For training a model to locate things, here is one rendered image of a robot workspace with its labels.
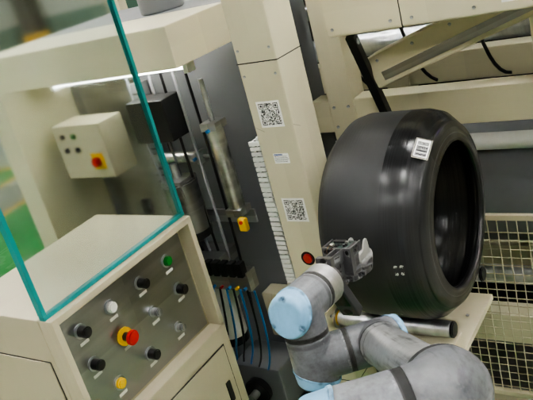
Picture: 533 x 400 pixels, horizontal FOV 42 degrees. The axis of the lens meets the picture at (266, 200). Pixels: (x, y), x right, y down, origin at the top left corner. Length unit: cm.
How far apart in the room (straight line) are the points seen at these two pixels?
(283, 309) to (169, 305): 75
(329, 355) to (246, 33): 88
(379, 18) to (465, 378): 127
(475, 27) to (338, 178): 60
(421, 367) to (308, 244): 120
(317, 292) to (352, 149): 50
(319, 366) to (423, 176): 54
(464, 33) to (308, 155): 55
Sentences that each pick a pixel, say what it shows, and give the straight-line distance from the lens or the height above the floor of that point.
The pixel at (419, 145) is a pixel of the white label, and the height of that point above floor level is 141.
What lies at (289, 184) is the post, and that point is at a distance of 196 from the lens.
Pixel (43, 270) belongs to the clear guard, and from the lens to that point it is 171.
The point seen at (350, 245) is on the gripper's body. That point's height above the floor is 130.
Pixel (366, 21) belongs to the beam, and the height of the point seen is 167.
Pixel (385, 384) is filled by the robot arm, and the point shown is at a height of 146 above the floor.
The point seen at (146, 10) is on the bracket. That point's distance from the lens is 239.
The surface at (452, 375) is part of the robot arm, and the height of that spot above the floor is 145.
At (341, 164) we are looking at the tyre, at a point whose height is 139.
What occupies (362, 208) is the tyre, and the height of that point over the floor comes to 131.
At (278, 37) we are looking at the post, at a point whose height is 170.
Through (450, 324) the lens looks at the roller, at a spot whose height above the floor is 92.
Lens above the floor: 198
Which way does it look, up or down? 21 degrees down
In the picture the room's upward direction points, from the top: 15 degrees counter-clockwise
